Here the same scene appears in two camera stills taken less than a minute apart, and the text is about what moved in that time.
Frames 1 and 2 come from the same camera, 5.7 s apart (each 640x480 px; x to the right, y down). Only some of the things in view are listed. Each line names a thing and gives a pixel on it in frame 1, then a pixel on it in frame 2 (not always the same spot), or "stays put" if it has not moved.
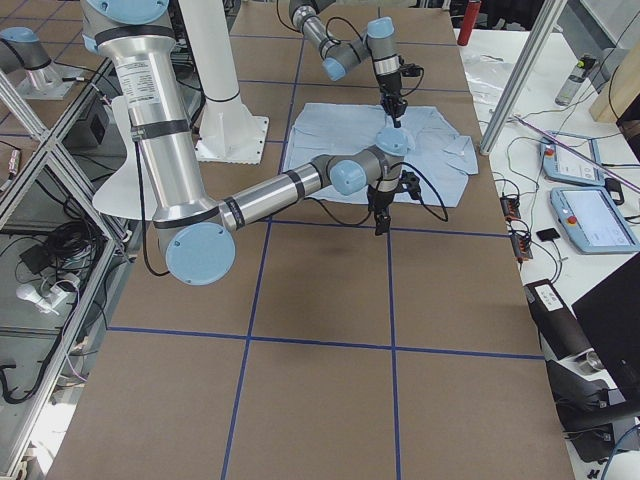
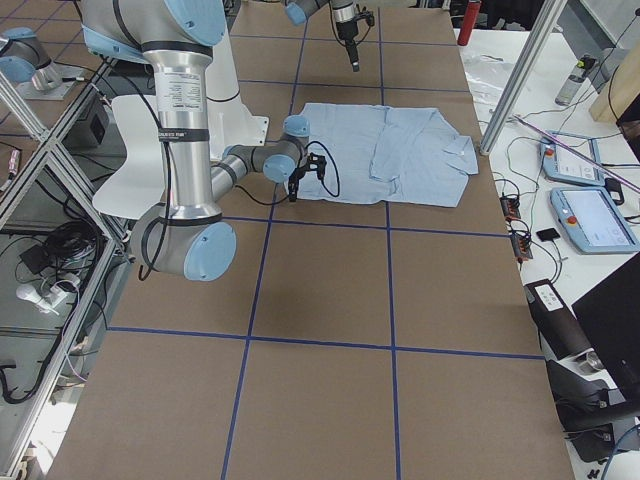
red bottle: (469, 21) stays put
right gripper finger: (379, 223) to (291, 191)
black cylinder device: (558, 325) stays put
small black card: (547, 234) stays put
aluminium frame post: (548, 14) stays put
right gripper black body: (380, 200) to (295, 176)
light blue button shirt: (435, 152) stays put
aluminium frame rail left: (51, 136) stays put
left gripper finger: (397, 121) to (356, 56)
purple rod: (610, 171) stays put
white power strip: (45, 303) stays put
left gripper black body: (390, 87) to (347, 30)
